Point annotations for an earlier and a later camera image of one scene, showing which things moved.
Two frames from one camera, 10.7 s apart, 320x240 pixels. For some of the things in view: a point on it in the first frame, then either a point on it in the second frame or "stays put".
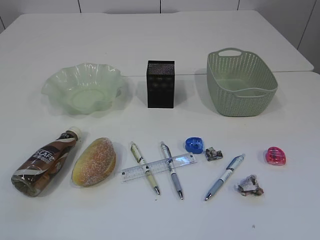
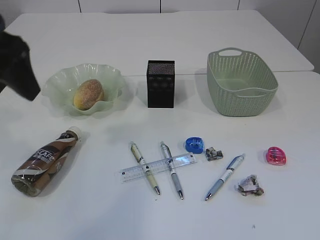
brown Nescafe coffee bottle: [29, 178] stays put
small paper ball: [211, 154] stays put
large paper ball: [249, 186] stays put
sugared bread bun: [94, 163] → [87, 93]
